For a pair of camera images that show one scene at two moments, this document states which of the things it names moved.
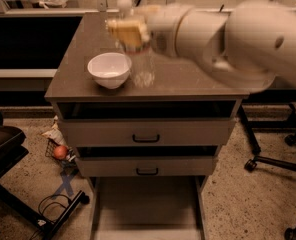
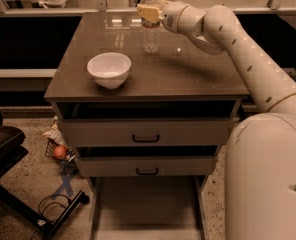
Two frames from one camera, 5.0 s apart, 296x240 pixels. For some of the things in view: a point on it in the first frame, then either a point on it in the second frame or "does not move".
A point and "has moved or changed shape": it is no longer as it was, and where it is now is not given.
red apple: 60,152 does not move
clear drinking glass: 143,67 has moved or changed shape
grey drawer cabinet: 147,151 does not move
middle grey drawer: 148,161 does not move
